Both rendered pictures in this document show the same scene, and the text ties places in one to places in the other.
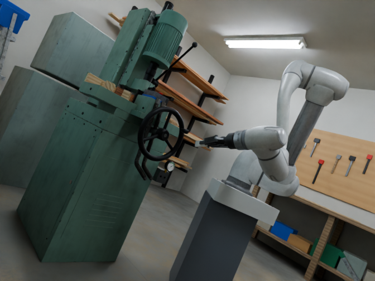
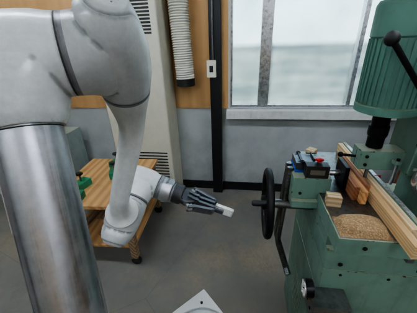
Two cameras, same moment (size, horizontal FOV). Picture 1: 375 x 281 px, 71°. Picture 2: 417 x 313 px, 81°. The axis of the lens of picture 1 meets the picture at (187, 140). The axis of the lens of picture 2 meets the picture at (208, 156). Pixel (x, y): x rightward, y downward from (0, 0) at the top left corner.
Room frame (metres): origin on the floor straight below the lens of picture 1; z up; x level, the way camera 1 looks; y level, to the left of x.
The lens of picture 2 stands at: (1.88, -0.53, 1.43)
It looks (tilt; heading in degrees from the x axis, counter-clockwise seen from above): 26 degrees down; 144
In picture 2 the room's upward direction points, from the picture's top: 2 degrees counter-clockwise
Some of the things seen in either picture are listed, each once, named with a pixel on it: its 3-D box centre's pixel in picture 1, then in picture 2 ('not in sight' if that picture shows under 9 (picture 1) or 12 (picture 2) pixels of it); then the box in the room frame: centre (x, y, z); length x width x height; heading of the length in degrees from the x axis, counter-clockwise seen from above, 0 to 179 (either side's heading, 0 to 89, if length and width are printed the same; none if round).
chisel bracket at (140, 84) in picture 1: (142, 87); (376, 158); (1.61, 0.38, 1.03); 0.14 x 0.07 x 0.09; 45
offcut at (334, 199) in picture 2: not in sight; (333, 199); (1.58, 0.20, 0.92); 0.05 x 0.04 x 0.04; 38
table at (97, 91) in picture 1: (139, 113); (327, 189); (1.50, 0.31, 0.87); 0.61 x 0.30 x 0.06; 135
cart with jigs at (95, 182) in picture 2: not in sight; (113, 202); (0.20, -0.25, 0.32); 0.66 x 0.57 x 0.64; 139
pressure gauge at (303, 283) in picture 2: (168, 166); (308, 289); (1.63, 0.04, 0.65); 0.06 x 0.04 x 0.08; 135
